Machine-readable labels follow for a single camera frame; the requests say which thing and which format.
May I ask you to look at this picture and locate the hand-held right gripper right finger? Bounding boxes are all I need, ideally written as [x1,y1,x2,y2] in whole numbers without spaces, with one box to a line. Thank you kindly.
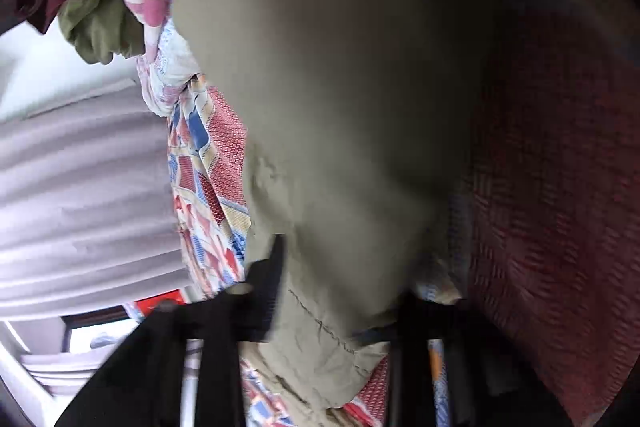
[387,291,573,427]

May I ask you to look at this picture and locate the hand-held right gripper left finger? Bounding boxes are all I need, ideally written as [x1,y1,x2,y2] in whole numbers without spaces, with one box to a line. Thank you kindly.
[55,233,287,427]

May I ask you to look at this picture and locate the khaki garment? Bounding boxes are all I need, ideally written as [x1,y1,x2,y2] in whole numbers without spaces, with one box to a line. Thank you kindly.
[170,0,501,427]

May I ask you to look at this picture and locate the red box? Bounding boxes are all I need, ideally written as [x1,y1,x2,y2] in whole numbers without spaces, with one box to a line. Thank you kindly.
[134,289,189,316]

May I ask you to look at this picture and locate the patchwork printed blanket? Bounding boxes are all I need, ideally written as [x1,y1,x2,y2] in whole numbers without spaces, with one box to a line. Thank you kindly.
[122,0,640,427]

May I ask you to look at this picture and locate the pale pleated curtain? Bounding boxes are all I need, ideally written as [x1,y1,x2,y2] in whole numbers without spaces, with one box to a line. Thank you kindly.
[0,82,193,408]

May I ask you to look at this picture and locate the olive green cloth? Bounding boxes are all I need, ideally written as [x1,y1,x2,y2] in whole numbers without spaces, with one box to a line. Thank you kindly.
[57,0,148,66]

